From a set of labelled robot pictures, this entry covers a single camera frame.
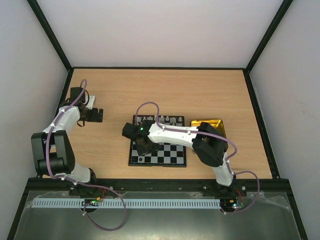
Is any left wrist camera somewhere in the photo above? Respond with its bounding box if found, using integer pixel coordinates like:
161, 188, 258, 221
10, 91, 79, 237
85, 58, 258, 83
84, 95, 96, 110

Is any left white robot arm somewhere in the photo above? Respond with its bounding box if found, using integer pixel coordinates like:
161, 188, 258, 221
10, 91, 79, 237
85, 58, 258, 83
31, 86, 104, 185

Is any gold metal tin tray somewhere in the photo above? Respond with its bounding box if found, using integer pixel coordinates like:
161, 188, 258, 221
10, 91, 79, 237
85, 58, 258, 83
190, 119, 226, 147

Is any black mounting rail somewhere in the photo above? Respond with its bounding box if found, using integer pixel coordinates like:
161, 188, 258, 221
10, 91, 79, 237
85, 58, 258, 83
68, 178, 248, 197

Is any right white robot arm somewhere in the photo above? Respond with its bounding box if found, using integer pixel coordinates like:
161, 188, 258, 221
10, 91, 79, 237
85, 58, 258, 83
122, 120, 238, 196

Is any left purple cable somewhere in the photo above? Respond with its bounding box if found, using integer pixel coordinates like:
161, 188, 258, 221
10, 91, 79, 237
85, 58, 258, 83
46, 78, 128, 231

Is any white slotted cable duct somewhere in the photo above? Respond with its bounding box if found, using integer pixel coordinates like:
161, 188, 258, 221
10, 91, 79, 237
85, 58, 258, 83
31, 198, 221, 209

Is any black white chessboard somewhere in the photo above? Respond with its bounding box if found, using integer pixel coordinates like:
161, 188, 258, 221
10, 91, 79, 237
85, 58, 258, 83
128, 115, 187, 168

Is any black frame enclosure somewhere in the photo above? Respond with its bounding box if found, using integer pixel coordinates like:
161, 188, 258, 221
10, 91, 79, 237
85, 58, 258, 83
7, 0, 308, 240

